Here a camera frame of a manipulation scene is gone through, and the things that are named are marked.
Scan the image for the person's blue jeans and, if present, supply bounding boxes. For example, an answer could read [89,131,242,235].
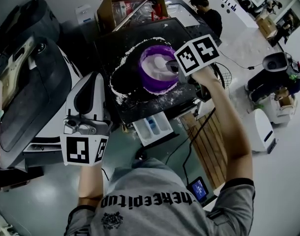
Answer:
[131,157,175,179]

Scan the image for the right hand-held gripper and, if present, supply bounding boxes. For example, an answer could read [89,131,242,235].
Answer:
[165,34,220,84]

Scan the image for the small white blue device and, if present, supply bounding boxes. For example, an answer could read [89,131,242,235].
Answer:
[75,5,96,24]

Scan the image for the white round appliance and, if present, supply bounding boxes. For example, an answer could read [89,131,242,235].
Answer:
[250,108,278,154]

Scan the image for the white flour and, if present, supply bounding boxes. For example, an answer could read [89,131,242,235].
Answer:
[141,54,178,80]

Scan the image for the large open cardboard box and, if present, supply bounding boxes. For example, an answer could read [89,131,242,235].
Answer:
[97,0,169,33]

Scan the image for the cream plastic panel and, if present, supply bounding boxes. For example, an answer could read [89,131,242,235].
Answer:
[0,37,46,81]

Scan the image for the small blue screen device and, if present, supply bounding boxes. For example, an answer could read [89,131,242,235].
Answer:
[186,177,210,204]

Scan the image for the white display counter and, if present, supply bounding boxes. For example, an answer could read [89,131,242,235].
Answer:
[211,0,260,29]

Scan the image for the black washing machine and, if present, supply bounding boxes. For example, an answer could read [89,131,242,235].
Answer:
[93,17,223,132]

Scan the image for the white domed device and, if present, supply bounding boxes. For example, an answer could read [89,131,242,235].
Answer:
[262,52,288,71]

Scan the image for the black bag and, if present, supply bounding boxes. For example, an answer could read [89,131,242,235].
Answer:
[0,0,61,59]

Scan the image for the thick black cable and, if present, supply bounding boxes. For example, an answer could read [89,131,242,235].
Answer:
[164,107,217,181]

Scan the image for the wire mesh chair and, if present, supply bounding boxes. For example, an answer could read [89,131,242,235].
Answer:
[212,61,233,90]

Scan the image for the person's grey printed t-shirt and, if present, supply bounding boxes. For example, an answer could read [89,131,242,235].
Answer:
[63,166,255,236]

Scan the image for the purple plastic tub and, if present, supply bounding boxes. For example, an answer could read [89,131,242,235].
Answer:
[137,45,181,95]

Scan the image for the person's left forearm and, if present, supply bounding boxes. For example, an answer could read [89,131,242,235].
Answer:
[78,165,104,199]

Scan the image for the person's right forearm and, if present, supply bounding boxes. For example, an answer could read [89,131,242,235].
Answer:
[191,62,254,181]

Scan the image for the wooden slat platform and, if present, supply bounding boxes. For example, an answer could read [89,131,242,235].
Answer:
[183,111,231,189]

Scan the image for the grey metal rod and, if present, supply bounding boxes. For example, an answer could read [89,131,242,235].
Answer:
[113,0,152,33]

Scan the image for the power adapter cable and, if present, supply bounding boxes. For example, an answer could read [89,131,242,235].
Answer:
[221,53,264,70]

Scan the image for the small brown cardboard box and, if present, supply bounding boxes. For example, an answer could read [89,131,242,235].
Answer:
[275,89,295,108]

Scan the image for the white detergent drawer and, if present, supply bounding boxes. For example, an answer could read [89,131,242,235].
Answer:
[132,112,180,147]

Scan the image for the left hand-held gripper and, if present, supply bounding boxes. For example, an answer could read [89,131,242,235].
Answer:
[59,71,114,168]

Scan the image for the white and black appliance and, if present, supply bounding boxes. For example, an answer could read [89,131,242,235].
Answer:
[0,37,109,168]

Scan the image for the white bin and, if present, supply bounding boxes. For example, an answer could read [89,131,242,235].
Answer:
[270,94,298,125]

